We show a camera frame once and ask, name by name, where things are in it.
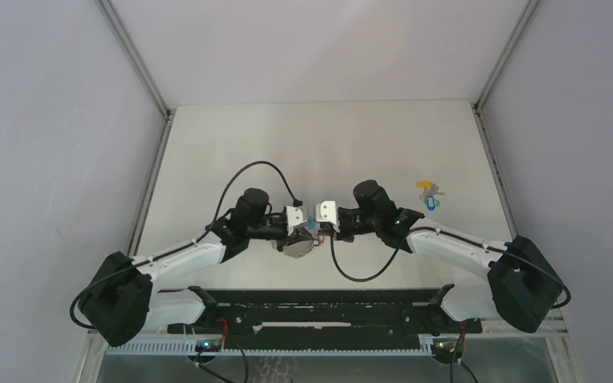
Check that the aluminium frame post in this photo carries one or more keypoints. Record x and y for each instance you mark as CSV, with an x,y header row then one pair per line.
x,y
122,145
489,108

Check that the green circuit board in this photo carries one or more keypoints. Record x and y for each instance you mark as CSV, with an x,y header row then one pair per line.
x,y
447,347
207,346

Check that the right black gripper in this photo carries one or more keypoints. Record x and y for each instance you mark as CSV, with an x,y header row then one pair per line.
x,y
342,234

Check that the aluminium frame post left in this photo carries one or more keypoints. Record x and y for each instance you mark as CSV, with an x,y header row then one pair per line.
x,y
122,145

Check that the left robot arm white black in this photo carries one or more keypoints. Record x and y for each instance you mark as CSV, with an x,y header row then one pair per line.
x,y
129,295

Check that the white slotted cable duct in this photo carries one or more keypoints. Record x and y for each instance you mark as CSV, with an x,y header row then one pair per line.
x,y
182,347

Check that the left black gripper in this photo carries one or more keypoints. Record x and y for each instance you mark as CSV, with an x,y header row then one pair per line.
x,y
296,235

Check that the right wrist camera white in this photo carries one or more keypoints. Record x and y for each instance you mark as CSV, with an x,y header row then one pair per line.
x,y
326,212

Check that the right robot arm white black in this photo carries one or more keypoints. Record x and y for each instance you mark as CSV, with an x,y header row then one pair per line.
x,y
519,285

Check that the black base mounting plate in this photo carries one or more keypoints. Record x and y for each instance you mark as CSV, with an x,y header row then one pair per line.
x,y
404,311

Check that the left green circuit board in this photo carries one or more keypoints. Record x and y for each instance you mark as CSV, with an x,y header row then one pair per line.
x,y
207,346

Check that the right green circuit board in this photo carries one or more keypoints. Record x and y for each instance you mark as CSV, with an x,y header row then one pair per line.
x,y
447,347

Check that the aluminium frame post right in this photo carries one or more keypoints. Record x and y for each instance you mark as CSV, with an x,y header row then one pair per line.
x,y
489,108

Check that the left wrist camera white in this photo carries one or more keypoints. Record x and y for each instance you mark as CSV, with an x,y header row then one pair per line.
x,y
296,218

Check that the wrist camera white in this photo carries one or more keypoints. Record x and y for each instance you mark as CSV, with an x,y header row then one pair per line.
x,y
296,218
326,212

